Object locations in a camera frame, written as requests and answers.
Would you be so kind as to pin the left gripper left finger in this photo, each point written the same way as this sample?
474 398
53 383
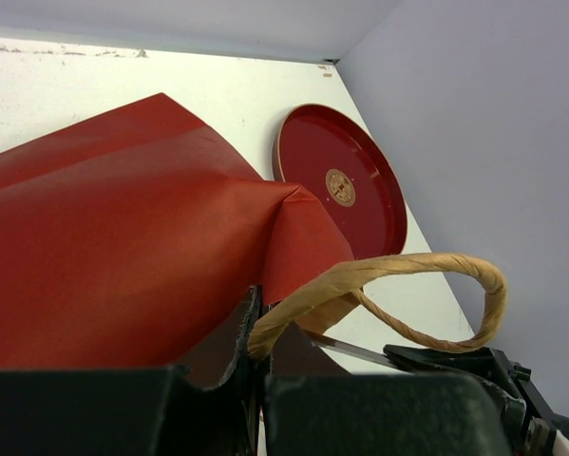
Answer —
205 403

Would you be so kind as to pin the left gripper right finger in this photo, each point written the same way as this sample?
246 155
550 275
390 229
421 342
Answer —
312 406

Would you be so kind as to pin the red paper bag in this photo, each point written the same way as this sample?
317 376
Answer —
126 238

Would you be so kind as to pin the metal tongs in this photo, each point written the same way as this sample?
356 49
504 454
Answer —
528 422

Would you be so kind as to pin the red round tray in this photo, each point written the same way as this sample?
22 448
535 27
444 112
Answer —
338 161

